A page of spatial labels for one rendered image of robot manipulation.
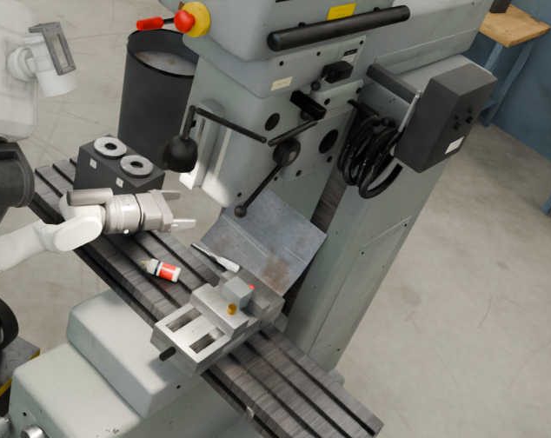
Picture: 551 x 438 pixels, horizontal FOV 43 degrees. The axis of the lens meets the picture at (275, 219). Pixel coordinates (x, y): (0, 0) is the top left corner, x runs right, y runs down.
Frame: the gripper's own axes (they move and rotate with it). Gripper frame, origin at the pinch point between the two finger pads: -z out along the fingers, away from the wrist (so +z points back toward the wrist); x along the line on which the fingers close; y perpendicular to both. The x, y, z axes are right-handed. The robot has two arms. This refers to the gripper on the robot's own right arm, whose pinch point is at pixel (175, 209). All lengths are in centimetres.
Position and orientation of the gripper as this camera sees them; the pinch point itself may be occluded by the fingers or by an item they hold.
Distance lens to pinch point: 172.2
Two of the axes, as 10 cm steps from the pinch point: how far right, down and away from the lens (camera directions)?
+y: -2.9, 7.5, 6.0
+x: -4.4, -6.6, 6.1
